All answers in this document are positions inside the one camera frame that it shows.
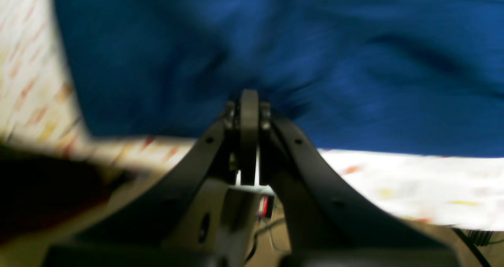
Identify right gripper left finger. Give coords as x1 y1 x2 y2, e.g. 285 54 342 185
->
43 90 250 267

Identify terrazzo patterned table cloth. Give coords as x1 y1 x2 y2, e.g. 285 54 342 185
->
0 0 504 231

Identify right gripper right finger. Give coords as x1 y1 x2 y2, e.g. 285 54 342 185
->
250 91 460 267

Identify dark blue t-shirt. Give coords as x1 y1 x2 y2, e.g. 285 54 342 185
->
54 0 504 158

